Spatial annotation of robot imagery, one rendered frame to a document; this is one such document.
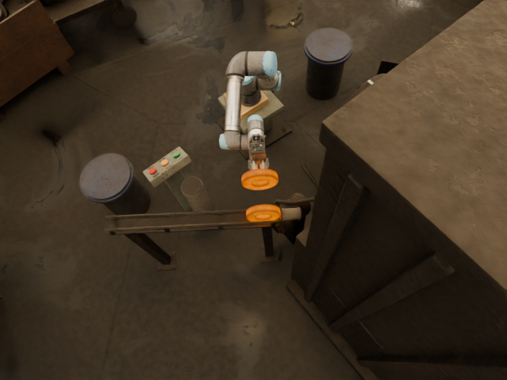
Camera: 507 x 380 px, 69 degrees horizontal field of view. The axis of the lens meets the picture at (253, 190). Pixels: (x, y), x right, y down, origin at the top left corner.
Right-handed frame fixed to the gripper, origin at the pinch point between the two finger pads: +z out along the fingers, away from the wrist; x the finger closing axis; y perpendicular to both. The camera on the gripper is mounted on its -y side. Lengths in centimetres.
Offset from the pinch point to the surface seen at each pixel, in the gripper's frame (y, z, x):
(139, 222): -21, 2, -59
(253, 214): -16.5, 6.8, -4.6
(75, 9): -5, -198, -134
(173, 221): -23.1, 1.8, -42.7
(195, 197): -35, -21, -36
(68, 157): -66, -95, -142
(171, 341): -101, 32, -62
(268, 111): -38, -89, 8
